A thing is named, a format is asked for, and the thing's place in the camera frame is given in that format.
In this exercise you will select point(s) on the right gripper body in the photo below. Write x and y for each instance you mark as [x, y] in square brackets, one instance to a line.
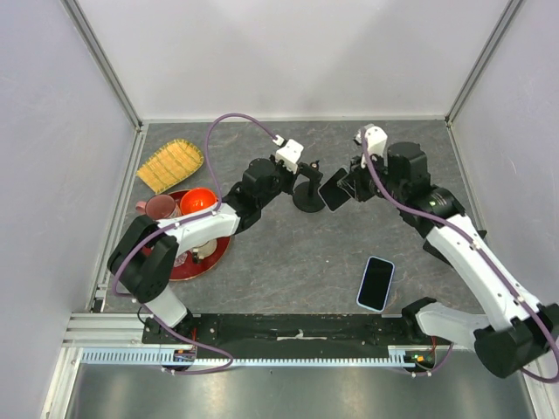
[364, 180]

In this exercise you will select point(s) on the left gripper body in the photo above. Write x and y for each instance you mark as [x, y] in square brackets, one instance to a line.
[286, 176]

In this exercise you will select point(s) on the black phone clear case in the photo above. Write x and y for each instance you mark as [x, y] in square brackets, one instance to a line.
[331, 193]

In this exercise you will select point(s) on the black round-base phone stand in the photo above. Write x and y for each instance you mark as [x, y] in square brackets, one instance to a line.
[305, 194]

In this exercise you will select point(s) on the black folding phone stand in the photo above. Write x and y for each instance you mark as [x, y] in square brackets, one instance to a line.
[437, 254]

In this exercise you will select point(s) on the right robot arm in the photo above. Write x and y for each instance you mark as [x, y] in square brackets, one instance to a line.
[515, 327]

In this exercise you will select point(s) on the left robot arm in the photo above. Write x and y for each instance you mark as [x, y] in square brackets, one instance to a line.
[143, 259]

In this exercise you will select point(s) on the phone with blue case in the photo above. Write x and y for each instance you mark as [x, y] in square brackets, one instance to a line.
[375, 285]

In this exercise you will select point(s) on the orange bowl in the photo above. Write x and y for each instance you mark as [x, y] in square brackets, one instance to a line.
[196, 200]

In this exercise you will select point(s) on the cream mug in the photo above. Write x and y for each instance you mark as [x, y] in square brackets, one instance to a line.
[203, 251]

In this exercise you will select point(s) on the yellow woven bamboo basket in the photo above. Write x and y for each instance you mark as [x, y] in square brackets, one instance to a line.
[171, 164]

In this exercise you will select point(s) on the pink cup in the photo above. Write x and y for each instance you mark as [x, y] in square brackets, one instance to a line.
[159, 207]

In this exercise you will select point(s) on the clear glass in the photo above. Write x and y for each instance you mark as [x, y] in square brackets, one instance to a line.
[180, 259]

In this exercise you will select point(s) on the red round tray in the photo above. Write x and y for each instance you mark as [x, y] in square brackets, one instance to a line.
[189, 270]

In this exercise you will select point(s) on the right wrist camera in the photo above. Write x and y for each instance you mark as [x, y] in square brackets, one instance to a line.
[375, 137]

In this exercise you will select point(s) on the grey cable duct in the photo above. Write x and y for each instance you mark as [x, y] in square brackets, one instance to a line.
[391, 356]

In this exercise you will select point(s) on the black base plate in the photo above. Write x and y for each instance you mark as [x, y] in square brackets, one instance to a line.
[299, 333]

